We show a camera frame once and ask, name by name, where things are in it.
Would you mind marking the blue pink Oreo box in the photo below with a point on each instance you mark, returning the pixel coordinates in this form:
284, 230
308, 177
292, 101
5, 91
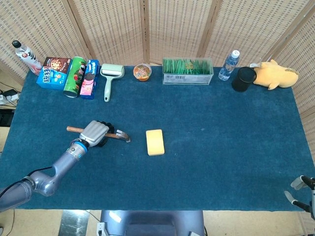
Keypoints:
89, 79

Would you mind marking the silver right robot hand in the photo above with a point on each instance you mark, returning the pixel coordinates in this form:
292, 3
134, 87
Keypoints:
304, 191

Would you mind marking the clear water bottle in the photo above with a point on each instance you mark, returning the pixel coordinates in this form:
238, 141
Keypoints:
228, 66

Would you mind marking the blue table cloth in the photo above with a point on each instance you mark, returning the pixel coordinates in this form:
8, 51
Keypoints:
172, 137

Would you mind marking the green chips can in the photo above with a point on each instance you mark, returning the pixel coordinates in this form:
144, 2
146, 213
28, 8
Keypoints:
74, 77

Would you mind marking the yellow plush toy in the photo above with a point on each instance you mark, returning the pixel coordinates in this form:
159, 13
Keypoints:
276, 75

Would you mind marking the orange jelly cup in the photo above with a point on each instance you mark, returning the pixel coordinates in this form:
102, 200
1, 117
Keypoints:
142, 72

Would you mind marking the white drink bottle black cap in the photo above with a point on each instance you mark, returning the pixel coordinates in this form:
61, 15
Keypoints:
27, 57

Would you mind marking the brown cookie box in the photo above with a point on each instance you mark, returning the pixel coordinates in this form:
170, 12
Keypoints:
57, 64

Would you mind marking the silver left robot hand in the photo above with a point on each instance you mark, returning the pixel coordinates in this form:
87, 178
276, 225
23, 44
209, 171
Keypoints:
94, 134

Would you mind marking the clear box green packets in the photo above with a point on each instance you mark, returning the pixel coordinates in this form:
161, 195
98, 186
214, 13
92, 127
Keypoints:
187, 72

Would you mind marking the blue snack box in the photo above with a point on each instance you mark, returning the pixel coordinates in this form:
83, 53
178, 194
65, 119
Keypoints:
51, 79

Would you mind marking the black cylinder cup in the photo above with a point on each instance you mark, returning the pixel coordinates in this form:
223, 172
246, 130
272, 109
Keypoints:
243, 79

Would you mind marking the white power strip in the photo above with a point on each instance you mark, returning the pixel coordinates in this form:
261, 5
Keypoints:
6, 97

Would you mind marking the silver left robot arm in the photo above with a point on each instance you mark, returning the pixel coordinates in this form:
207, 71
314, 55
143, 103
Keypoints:
46, 173

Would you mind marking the yellow sponge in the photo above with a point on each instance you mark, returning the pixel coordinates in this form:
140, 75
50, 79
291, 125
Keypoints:
155, 142

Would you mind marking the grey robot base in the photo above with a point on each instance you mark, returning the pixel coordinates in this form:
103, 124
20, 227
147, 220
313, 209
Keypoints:
152, 222

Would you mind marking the green lint roller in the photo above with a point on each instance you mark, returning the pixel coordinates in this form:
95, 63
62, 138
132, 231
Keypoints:
110, 77

